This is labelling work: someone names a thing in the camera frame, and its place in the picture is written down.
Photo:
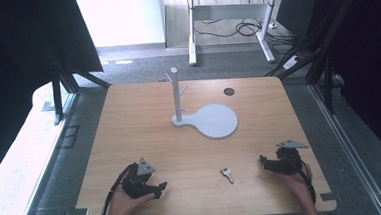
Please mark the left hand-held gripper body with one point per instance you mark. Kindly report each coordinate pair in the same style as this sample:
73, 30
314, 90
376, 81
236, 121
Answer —
135, 186

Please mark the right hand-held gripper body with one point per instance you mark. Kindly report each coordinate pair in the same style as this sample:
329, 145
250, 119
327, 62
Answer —
288, 161

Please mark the person's left hand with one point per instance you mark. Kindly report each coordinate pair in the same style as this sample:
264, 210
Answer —
124, 205

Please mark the person's right hand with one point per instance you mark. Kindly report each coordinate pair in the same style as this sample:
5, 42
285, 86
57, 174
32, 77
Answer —
298, 182

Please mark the small silver key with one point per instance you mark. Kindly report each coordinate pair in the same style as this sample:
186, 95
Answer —
227, 174

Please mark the white stand with round base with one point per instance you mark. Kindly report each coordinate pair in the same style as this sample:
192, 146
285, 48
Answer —
214, 121

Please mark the white power strip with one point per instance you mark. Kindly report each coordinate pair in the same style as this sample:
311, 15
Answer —
291, 62

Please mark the black metal stand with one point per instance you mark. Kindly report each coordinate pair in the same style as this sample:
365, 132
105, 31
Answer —
322, 59
57, 95

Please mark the dark curtain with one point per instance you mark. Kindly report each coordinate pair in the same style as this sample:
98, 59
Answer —
15, 64
369, 59

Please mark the silver metal rail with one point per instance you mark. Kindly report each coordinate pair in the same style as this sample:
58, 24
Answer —
348, 148

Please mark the white metal desk frame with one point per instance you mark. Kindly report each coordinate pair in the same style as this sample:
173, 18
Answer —
192, 37

